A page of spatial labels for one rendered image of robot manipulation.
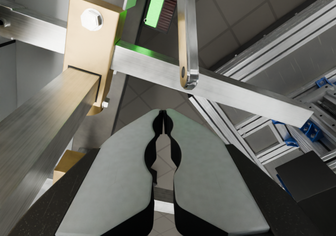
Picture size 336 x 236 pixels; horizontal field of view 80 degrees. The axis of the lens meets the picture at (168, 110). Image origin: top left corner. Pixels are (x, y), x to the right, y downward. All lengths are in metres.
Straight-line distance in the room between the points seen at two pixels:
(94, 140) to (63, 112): 0.31
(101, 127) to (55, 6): 0.25
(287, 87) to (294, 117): 0.76
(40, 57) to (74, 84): 0.31
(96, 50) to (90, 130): 0.26
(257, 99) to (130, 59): 0.17
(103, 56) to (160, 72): 0.07
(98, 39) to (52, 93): 0.08
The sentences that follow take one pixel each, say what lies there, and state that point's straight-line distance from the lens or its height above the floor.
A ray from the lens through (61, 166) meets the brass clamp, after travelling 0.38.
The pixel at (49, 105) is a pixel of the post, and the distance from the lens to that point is 0.19.
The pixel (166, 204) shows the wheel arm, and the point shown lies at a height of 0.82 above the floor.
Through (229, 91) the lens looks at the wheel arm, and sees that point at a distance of 0.27.
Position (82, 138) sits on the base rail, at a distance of 0.49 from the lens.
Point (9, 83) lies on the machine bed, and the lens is 0.56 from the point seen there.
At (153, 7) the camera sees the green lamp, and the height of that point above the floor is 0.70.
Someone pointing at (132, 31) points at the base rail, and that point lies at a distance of 0.37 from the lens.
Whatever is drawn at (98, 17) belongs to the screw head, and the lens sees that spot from 0.23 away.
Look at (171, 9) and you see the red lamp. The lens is 0.36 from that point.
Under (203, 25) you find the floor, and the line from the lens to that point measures 1.09.
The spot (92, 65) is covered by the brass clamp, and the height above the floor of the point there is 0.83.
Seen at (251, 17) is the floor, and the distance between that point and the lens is 1.15.
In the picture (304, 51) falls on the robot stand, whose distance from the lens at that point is 1.06.
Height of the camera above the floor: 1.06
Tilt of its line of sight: 60 degrees down
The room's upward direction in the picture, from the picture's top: 177 degrees clockwise
